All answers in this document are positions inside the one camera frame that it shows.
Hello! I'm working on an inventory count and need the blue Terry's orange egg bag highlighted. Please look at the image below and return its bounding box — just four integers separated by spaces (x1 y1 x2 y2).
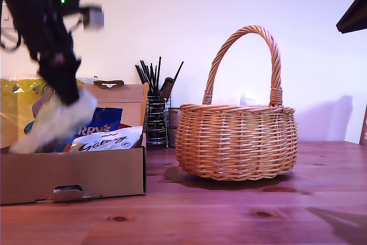
61 107 123 154

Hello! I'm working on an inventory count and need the wire utensil holder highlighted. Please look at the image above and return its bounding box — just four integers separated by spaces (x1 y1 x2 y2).
145 95 172 146

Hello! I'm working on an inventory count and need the thin black stick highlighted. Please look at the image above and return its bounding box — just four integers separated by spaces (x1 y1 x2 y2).
171 61 184 85
156 56 162 96
149 61 157 96
139 60 153 96
134 65 149 96

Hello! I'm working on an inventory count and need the clear measuring jar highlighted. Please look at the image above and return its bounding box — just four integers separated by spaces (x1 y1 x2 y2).
168 107 181 149

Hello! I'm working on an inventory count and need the brown cardboard box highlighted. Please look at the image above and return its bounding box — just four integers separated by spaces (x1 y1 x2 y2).
0 80 147 205

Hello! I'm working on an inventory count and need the brown knife handle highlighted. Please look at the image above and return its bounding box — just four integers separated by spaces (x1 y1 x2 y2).
159 77 174 104

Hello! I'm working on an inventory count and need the white Galaxy egg bag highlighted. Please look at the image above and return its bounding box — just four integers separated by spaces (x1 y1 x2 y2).
70 126 143 153

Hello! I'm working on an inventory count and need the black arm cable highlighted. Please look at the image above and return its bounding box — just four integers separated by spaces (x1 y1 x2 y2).
0 25 24 53

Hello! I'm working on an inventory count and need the white green chocolate egg bag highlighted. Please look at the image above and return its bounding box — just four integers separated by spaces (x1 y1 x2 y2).
8 88 98 154

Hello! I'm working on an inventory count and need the woven wicker basket with handle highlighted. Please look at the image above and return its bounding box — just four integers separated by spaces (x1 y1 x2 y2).
174 25 299 182

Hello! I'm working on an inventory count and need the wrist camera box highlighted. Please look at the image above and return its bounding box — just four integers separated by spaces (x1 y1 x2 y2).
80 4 104 30

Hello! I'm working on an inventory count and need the yellow plastic bag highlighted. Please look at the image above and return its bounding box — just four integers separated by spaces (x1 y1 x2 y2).
0 74 95 148

